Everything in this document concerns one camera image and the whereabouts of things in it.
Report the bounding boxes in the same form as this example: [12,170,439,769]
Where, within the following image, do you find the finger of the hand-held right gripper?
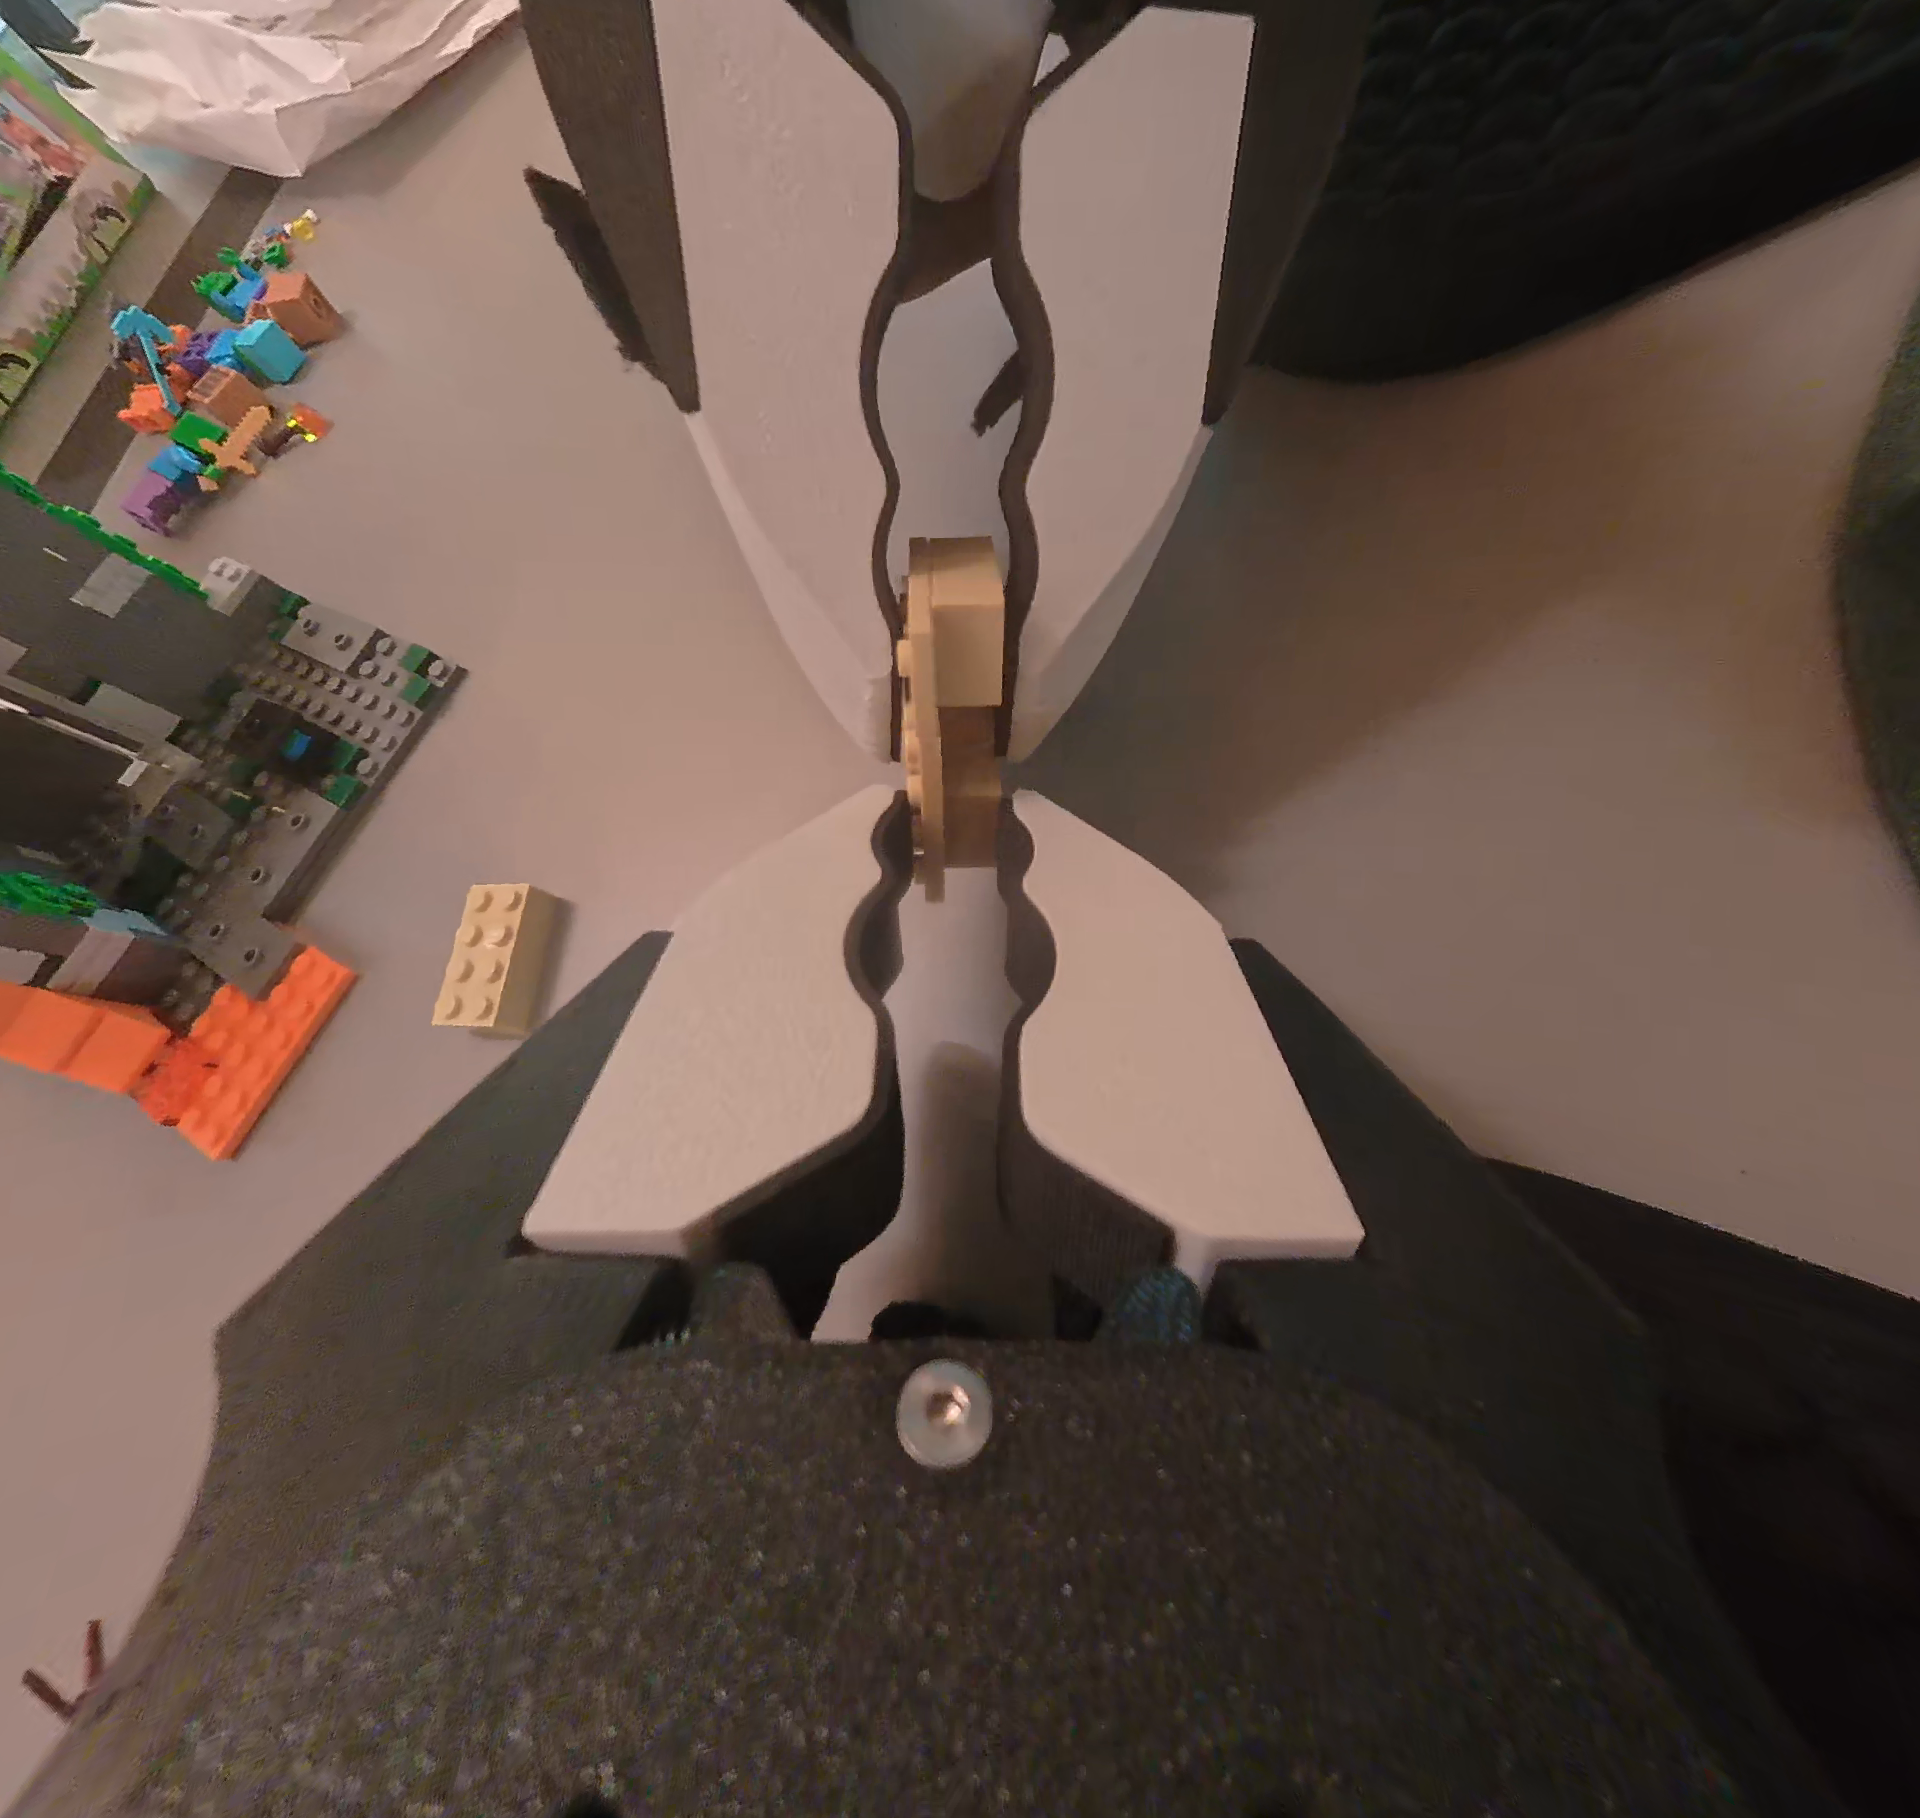
[644,0,913,763]
[995,3,1257,767]

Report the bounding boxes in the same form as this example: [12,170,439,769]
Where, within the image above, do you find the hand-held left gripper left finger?
[521,783,919,1252]

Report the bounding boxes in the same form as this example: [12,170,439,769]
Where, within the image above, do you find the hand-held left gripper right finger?
[995,787,1367,1265]

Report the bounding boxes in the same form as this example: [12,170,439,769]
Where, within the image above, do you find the cream two-by-four brick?
[431,884,570,1037]

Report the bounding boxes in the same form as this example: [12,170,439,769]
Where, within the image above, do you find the tan brick plate assembly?
[894,535,1009,902]

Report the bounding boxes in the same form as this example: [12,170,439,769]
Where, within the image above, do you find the crumpled white paper bags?
[33,0,518,180]

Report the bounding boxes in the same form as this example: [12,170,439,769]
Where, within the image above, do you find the pile of colourful toy figures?
[109,206,344,537]

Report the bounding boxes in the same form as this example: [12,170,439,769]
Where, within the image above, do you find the grey brick castle model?
[0,467,467,1163]

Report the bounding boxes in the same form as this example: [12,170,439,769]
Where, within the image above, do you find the green toy set box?
[0,39,157,426]

